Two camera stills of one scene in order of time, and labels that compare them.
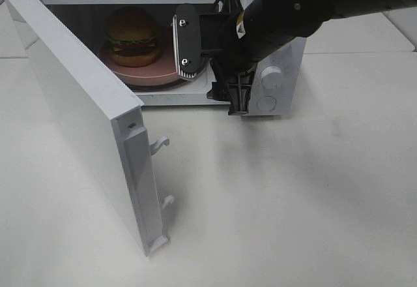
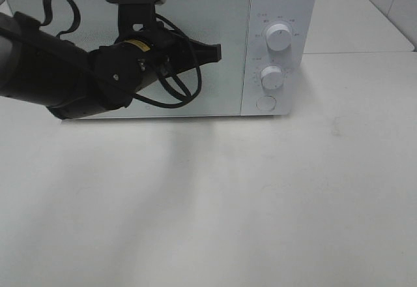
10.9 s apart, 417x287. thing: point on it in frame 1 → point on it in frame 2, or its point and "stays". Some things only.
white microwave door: (106, 116) → (221, 17)
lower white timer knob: (272, 77) stays
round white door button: (266, 103) stays
